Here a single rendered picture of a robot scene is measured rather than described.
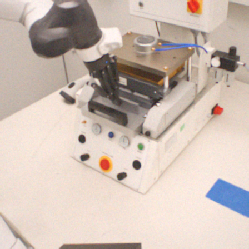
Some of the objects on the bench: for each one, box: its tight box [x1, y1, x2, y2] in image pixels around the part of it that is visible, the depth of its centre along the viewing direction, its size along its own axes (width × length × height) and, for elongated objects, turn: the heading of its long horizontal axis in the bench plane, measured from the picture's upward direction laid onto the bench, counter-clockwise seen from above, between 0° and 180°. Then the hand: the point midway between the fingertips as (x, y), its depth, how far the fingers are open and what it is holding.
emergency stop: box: [100, 158, 110, 170], centre depth 130 cm, size 2×4×4 cm, turn 58°
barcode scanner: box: [59, 78, 90, 104], centre depth 170 cm, size 20×8×8 cm, turn 140°
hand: (114, 96), depth 120 cm, fingers closed, pressing on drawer
